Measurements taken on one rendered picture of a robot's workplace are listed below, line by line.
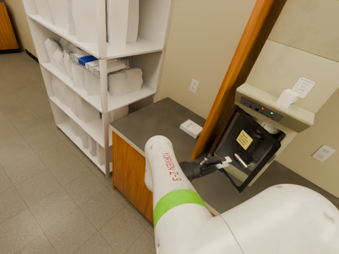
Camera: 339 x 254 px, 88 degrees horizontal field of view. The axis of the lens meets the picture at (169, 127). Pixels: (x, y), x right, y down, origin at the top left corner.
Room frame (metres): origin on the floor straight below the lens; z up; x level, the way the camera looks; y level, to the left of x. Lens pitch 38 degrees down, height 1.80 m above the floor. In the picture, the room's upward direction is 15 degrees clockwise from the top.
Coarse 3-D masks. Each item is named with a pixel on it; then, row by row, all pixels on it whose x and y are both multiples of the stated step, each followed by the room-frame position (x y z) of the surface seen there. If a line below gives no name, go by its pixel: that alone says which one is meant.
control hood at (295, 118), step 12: (240, 96) 0.78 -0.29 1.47; (252, 96) 0.73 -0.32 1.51; (264, 96) 0.75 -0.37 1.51; (276, 108) 0.68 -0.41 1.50; (288, 108) 0.69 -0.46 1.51; (300, 108) 0.72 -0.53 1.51; (288, 120) 0.68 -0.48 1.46; (300, 120) 0.63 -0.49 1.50; (312, 120) 0.64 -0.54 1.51; (300, 132) 0.68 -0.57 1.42
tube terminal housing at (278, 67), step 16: (272, 48) 0.85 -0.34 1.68; (288, 48) 0.82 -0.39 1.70; (256, 64) 0.86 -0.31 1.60; (272, 64) 0.83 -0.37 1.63; (288, 64) 0.81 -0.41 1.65; (304, 64) 0.78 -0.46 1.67; (320, 64) 0.76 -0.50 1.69; (336, 64) 0.74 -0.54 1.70; (256, 80) 0.85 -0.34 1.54; (272, 80) 0.81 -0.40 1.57; (288, 80) 0.79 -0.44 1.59; (320, 80) 0.74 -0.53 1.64; (336, 80) 0.72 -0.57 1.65; (320, 96) 0.72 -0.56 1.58; (256, 112) 0.81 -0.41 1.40; (288, 128) 0.73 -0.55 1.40; (272, 160) 0.71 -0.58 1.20; (256, 176) 0.71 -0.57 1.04
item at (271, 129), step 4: (252, 116) 0.87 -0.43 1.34; (256, 120) 0.83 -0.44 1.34; (260, 120) 0.82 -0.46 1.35; (260, 124) 0.80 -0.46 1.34; (264, 124) 0.80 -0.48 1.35; (268, 124) 0.79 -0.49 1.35; (264, 128) 0.79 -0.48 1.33; (268, 128) 0.79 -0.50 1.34; (272, 128) 0.79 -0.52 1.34; (272, 132) 0.78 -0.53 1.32; (276, 132) 0.79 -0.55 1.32
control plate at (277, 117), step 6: (240, 102) 0.82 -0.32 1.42; (246, 102) 0.78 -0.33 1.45; (252, 102) 0.75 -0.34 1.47; (252, 108) 0.78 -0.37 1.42; (258, 108) 0.75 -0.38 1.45; (264, 108) 0.72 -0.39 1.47; (264, 114) 0.75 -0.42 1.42; (270, 114) 0.72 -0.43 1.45; (276, 114) 0.70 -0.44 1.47; (276, 120) 0.73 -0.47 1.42
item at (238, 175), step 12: (240, 108) 0.82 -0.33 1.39; (240, 120) 0.79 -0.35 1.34; (252, 120) 0.74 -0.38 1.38; (228, 132) 0.81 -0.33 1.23; (240, 132) 0.76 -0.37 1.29; (252, 132) 0.71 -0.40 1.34; (264, 132) 0.67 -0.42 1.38; (228, 144) 0.78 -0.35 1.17; (252, 144) 0.68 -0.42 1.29; (264, 144) 0.64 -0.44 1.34; (276, 144) 0.61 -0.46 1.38; (240, 156) 0.70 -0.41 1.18; (252, 156) 0.65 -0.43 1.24; (264, 156) 0.62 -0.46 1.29; (228, 168) 0.71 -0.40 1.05; (240, 168) 0.66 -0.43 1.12; (252, 168) 0.62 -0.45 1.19; (240, 180) 0.63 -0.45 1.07; (240, 192) 0.60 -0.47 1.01
